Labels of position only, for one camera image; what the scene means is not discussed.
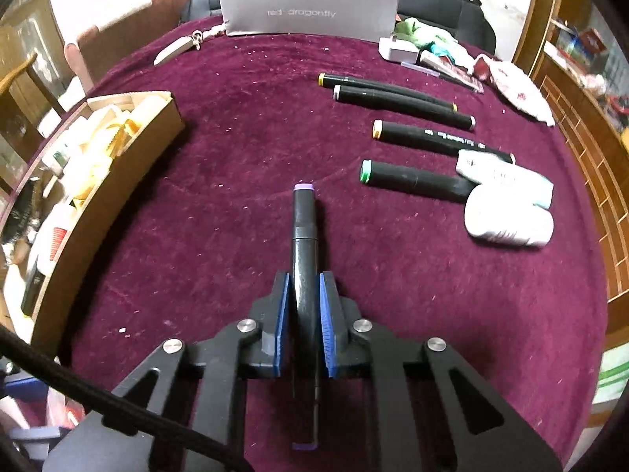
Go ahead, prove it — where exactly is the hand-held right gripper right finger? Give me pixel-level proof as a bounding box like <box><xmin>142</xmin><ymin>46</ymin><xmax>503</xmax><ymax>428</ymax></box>
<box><xmin>319</xmin><ymin>271</ymin><xmax>561</xmax><ymax>472</ymax></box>

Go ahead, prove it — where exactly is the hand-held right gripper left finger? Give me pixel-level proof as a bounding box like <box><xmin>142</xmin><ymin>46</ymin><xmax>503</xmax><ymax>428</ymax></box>
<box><xmin>103</xmin><ymin>271</ymin><xmax>292</xmax><ymax>472</ymax></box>

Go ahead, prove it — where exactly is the black marker with purple cap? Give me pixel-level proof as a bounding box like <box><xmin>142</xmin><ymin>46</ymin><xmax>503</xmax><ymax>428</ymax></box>
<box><xmin>290</xmin><ymin>183</ymin><xmax>325</xmax><ymax>453</ymax></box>

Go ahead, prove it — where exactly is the cardboard box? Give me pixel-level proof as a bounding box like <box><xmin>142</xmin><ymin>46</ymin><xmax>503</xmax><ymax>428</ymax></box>
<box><xmin>2</xmin><ymin>91</ymin><xmax>186</xmax><ymax>352</ymax></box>

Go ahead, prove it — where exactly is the black marker with green cap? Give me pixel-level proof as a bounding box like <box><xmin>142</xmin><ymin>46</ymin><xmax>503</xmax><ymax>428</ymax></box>
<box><xmin>360</xmin><ymin>159</ymin><xmax>477</xmax><ymax>203</ymax></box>

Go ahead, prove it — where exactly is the white round bottle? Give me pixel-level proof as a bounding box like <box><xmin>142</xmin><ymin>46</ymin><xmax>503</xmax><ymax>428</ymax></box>
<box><xmin>464</xmin><ymin>184</ymin><xmax>555</xmax><ymax>249</ymax></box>

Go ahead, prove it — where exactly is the black marker with tan cap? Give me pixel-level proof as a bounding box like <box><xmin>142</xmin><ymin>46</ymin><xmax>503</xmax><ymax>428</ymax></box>
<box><xmin>372</xmin><ymin>119</ymin><xmax>517</xmax><ymax>164</ymax></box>

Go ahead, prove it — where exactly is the white teal tube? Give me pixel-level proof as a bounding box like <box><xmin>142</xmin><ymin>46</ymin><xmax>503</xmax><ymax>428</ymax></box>
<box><xmin>456</xmin><ymin>150</ymin><xmax>554</xmax><ymax>207</ymax></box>

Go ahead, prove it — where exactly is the black marker with grey cap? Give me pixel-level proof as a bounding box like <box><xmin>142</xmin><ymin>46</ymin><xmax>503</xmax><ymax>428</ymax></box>
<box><xmin>333</xmin><ymin>85</ymin><xmax>476</xmax><ymax>132</ymax></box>

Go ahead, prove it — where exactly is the black marker with yellow cap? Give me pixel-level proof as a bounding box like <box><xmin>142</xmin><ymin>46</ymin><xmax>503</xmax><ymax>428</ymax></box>
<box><xmin>317</xmin><ymin>73</ymin><xmax>459</xmax><ymax>113</ymax></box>

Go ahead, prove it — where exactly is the small red white sachet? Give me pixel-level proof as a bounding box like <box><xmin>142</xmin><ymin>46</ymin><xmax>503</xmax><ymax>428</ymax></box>
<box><xmin>420</xmin><ymin>52</ymin><xmax>485</xmax><ymax>93</ymax></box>

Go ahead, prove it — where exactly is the white charger plug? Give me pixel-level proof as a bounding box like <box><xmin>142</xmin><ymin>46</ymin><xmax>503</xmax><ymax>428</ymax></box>
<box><xmin>378</xmin><ymin>37</ymin><xmax>419</xmax><ymax>63</ymax></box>

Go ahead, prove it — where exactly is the white key fob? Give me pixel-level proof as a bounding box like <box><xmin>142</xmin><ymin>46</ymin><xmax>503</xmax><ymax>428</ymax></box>
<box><xmin>154</xmin><ymin>37</ymin><xmax>195</xmax><ymax>66</ymax></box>

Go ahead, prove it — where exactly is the pink fuzzy pouch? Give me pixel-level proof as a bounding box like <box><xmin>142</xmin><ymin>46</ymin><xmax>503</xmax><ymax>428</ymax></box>
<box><xmin>472</xmin><ymin>56</ymin><xmax>556</xmax><ymax>127</ymax></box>

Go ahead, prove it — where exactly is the green cloth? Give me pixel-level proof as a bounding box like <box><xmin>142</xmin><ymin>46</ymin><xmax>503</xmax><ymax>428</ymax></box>
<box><xmin>395</xmin><ymin>17</ymin><xmax>473</xmax><ymax>60</ymax></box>

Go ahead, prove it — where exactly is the grey shoe box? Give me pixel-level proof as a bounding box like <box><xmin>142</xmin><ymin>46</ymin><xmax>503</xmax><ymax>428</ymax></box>
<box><xmin>217</xmin><ymin>0</ymin><xmax>401</xmax><ymax>37</ymax></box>

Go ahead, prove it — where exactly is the black leather sofa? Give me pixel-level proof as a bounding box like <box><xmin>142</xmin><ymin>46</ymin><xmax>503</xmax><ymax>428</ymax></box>
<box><xmin>179</xmin><ymin>0</ymin><xmax>497</xmax><ymax>55</ymax></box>

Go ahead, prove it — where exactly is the wooden shelf unit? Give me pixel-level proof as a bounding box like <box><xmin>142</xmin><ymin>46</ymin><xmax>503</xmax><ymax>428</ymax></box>
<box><xmin>511</xmin><ymin>0</ymin><xmax>629</xmax><ymax>306</ymax></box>

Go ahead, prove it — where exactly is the brown armchair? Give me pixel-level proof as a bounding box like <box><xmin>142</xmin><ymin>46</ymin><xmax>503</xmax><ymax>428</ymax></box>
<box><xmin>64</xmin><ymin>0</ymin><xmax>192</xmax><ymax>95</ymax></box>

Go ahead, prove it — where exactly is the wooden chair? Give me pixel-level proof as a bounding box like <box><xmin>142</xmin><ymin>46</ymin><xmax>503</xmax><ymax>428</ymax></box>
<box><xmin>0</xmin><ymin>52</ymin><xmax>67</xmax><ymax>120</ymax></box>

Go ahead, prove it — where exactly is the black braided cable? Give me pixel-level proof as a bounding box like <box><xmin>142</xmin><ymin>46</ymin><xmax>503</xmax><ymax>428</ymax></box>
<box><xmin>0</xmin><ymin>327</ymin><xmax>254</xmax><ymax>472</ymax></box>

